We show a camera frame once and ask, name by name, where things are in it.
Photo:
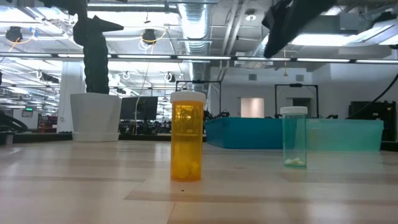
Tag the silver ceiling air duct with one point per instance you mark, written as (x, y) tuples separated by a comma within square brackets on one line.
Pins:
[(194, 25)]

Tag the white hexagonal plant pot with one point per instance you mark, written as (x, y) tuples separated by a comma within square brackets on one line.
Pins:
[(94, 118)]

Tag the black metal gantry frame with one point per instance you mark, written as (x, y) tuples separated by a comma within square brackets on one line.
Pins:
[(295, 85), (199, 81)]

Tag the black equipment cabinet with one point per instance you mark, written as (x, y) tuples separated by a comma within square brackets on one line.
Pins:
[(373, 124)]

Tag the small orange pill bottle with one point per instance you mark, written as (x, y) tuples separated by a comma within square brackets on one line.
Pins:
[(186, 140)]

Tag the teal plastic bin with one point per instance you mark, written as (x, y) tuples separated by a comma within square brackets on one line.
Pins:
[(342, 135)]

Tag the white building column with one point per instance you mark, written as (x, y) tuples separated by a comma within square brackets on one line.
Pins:
[(70, 93)]

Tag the black computer monitor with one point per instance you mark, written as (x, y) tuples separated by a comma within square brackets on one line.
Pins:
[(140, 109)]

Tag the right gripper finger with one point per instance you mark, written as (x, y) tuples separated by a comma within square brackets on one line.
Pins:
[(292, 21), (275, 15)]

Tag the black ceiling-hung device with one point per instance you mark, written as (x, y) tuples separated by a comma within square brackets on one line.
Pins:
[(14, 33), (149, 35)]

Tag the green cactus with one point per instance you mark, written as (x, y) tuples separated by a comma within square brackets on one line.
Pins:
[(96, 71)]

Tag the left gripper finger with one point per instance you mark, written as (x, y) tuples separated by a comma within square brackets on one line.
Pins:
[(94, 31)]

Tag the blue plastic bin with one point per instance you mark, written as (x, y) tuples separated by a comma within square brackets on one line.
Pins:
[(242, 133)]

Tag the bright ceiling light panel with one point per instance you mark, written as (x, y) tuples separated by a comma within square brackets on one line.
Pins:
[(323, 39)]

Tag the small green pill bottle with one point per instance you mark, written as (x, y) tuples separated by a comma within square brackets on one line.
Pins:
[(294, 140)]

